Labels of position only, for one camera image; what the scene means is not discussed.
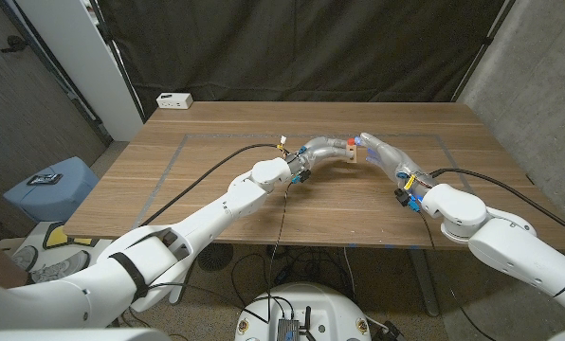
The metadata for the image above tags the white table leg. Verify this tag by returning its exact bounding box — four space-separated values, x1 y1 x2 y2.
168 281 189 306

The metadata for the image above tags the grey table leg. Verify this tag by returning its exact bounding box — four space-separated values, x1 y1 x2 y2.
408 248 440 317

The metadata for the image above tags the grey black sneaker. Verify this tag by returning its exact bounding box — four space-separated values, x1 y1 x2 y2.
8 244 40 272
26 249 92 285

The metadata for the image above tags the grey electronics box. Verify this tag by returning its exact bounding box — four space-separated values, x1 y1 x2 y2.
276 317 301 341

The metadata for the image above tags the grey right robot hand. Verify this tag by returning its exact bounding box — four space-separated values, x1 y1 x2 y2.
355 132 439 193

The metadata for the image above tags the white power strip box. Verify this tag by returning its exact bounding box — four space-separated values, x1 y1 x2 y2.
155 92 194 110

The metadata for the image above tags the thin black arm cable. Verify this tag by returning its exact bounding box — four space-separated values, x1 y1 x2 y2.
417 210 500 341
147 182 293 326

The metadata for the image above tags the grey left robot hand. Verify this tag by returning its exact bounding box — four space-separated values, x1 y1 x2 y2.
284 135 358 177

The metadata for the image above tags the round black floor fan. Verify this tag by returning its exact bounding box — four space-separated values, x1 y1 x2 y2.
196 243 235 273

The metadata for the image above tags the blue plastic stool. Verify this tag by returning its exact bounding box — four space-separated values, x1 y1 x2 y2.
2 156 100 224

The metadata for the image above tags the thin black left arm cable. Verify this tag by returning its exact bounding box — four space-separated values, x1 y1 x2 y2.
147 182 293 326

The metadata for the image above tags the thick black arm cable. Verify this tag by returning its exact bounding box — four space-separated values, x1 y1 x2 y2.
139 143 283 228
428 168 565 241

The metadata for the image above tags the black smartphone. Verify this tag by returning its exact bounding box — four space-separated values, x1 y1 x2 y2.
27 172 64 187

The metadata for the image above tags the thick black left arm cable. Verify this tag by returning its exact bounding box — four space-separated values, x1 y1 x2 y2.
139 143 283 228

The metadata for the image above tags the black backdrop curtain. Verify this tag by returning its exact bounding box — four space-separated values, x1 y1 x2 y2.
90 0 519 119

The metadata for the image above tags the black door handle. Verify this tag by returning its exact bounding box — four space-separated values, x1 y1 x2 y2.
0 34 29 54

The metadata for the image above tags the black backdrop stand pole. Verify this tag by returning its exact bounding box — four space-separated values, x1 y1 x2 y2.
452 0 519 103
90 0 147 124

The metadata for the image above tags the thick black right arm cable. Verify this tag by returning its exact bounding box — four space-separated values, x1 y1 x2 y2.
428 168 565 241

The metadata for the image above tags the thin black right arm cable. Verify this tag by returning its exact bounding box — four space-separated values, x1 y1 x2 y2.
417 210 500 341

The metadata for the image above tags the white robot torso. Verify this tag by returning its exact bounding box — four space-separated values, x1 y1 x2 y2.
234 282 373 341

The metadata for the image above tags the white floor cable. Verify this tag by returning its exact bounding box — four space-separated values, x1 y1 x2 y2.
342 246 358 302

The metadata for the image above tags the white pillar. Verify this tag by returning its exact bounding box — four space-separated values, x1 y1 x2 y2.
14 0 144 142

